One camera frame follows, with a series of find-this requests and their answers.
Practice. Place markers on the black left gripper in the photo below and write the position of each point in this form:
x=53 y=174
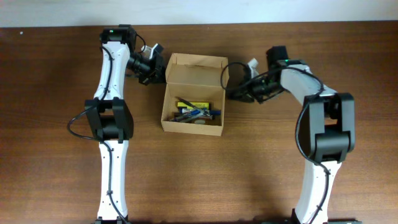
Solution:
x=155 y=72

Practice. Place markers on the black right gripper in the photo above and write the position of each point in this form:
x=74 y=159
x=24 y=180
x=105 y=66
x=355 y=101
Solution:
x=248 y=94

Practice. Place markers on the dark ballpoint pen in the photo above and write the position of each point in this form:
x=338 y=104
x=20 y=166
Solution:
x=193 y=105

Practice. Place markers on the brown cardboard box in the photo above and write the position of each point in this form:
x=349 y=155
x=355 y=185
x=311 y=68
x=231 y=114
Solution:
x=195 y=78

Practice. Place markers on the blue whiteboard marker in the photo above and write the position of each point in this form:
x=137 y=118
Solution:
x=211 y=112

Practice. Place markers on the yellow highlighter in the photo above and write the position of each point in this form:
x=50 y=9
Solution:
x=202 y=105

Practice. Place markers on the blue ballpoint pen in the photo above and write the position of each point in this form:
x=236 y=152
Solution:
x=187 y=117

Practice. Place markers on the black whiteboard marker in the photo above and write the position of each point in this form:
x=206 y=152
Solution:
x=206 y=117

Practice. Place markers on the yellow tape roll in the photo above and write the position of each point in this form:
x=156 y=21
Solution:
x=200 y=121

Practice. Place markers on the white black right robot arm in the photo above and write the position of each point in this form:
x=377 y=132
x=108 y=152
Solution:
x=324 y=130

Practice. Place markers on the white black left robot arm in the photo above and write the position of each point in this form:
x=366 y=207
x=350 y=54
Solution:
x=109 y=117

